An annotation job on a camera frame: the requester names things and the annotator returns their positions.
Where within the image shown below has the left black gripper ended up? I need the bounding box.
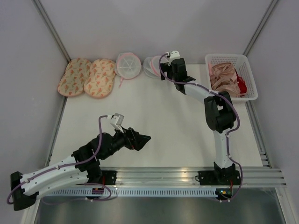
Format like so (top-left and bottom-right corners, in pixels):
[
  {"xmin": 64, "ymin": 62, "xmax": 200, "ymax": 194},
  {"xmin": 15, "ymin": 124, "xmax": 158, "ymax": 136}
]
[{"xmin": 101, "ymin": 124, "xmax": 151, "ymax": 160}]

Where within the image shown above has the white pink mesh laundry bag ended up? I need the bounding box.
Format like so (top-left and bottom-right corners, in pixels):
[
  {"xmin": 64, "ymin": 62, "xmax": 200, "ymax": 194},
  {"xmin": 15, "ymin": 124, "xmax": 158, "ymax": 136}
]
[{"xmin": 143, "ymin": 56, "xmax": 161, "ymax": 79}]

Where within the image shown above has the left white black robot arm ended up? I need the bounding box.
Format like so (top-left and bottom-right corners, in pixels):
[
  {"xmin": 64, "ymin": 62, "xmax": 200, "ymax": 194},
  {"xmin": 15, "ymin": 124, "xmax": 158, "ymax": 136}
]
[{"xmin": 7, "ymin": 127, "xmax": 151, "ymax": 211}]

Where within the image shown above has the red bra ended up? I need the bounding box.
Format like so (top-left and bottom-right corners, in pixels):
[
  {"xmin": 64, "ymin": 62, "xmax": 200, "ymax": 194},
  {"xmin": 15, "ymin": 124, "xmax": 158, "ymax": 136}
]
[{"xmin": 235, "ymin": 70, "xmax": 247, "ymax": 96}]

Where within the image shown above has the right floral peach laundry bag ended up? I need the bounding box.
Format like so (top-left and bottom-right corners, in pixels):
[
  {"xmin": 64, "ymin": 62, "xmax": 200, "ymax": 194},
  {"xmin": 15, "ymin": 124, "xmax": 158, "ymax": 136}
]
[{"xmin": 84, "ymin": 58, "xmax": 116, "ymax": 99}]

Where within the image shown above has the floral peach laundry bag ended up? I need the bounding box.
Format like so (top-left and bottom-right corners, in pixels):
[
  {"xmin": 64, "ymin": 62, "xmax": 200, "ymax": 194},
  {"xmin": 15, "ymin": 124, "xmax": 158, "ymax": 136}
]
[
  {"xmin": 57, "ymin": 58, "xmax": 91, "ymax": 97},
  {"xmin": 84, "ymin": 58, "xmax": 116, "ymax": 99}
]

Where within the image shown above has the left floral peach laundry bag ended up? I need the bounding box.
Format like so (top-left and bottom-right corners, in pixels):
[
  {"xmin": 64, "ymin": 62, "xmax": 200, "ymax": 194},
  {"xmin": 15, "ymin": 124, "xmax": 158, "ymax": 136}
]
[{"xmin": 57, "ymin": 58, "xmax": 91, "ymax": 97}]

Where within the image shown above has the pink bras pile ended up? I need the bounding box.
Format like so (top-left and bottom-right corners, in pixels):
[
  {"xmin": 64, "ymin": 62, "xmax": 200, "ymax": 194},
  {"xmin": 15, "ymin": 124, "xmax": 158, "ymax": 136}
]
[{"xmin": 208, "ymin": 63, "xmax": 242, "ymax": 98}]

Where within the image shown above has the white plastic basket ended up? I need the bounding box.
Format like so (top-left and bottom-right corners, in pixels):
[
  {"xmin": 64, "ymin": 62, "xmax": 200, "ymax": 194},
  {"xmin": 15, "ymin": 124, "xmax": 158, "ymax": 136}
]
[{"xmin": 205, "ymin": 53, "xmax": 258, "ymax": 102}]

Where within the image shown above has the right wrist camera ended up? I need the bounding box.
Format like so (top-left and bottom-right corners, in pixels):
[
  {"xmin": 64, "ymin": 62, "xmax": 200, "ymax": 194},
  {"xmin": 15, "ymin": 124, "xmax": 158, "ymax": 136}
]
[{"xmin": 166, "ymin": 50, "xmax": 180, "ymax": 65}]

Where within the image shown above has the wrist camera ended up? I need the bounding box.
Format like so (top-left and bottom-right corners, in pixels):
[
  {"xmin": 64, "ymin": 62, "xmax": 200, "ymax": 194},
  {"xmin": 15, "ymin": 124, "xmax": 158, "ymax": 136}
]
[
  {"xmin": 109, "ymin": 113, "xmax": 124, "ymax": 133},
  {"xmin": 166, "ymin": 50, "xmax": 180, "ymax": 65}
]

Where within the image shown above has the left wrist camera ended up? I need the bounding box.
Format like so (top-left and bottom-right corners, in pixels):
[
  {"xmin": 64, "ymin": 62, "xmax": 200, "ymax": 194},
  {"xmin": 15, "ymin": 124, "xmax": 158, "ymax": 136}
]
[{"xmin": 109, "ymin": 113, "xmax": 124, "ymax": 133}]

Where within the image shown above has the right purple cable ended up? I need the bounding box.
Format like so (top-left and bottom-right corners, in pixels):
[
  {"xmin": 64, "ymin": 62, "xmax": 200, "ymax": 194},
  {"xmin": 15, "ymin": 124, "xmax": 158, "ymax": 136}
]
[{"xmin": 158, "ymin": 52, "xmax": 243, "ymax": 203}]

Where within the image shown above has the purple cable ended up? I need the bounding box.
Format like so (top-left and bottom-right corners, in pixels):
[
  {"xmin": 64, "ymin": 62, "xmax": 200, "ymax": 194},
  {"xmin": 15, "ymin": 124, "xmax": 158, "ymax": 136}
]
[
  {"xmin": 158, "ymin": 52, "xmax": 243, "ymax": 203},
  {"xmin": 6, "ymin": 114, "xmax": 115, "ymax": 205}
]

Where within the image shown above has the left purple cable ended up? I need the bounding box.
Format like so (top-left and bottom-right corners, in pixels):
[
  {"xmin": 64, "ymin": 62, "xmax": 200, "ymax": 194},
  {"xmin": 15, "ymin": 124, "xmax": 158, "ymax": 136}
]
[{"xmin": 6, "ymin": 114, "xmax": 115, "ymax": 205}]

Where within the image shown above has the white slotted cable duct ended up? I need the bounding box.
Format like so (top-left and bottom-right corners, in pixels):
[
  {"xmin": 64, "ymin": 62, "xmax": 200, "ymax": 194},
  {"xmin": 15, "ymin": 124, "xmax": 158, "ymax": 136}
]
[{"xmin": 48, "ymin": 187, "xmax": 217, "ymax": 197}]

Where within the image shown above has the right aluminium frame post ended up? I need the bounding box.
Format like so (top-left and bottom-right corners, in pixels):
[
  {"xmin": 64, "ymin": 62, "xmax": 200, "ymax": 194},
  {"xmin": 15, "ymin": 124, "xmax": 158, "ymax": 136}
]
[{"xmin": 243, "ymin": 0, "xmax": 280, "ymax": 56}]

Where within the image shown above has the aluminium frame post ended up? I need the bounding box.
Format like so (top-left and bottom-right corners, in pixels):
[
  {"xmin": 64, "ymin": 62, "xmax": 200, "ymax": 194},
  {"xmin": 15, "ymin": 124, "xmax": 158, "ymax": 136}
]
[
  {"xmin": 32, "ymin": 0, "xmax": 71, "ymax": 63},
  {"xmin": 243, "ymin": 0, "xmax": 280, "ymax": 56}
]

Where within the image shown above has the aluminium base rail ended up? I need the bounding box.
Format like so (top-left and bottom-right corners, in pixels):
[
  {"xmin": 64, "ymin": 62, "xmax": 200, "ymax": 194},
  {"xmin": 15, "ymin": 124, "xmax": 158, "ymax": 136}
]
[{"xmin": 101, "ymin": 167, "xmax": 286, "ymax": 188}]

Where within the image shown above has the left aluminium frame post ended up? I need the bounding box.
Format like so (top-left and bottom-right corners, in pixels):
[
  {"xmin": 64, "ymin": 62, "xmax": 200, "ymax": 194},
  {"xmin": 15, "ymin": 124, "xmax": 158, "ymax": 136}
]
[{"xmin": 32, "ymin": 0, "xmax": 71, "ymax": 63}]

